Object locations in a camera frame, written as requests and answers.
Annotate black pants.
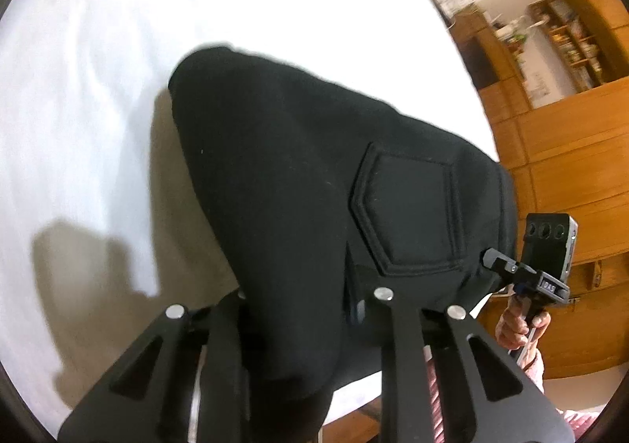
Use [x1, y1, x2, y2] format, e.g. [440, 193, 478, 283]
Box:
[168, 48, 517, 442]

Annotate pink right sleeve forearm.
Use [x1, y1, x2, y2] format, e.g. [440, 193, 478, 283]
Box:
[522, 348, 603, 443]

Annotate person's right hand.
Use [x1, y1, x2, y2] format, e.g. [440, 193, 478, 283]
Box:
[496, 296, 551, 369]

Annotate wooden wardrobe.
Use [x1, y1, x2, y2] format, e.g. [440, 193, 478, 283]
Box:
[451, 0, 628, 379]

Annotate wooden wall shelf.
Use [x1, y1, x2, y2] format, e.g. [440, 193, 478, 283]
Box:
[529, 0, 618, 94]

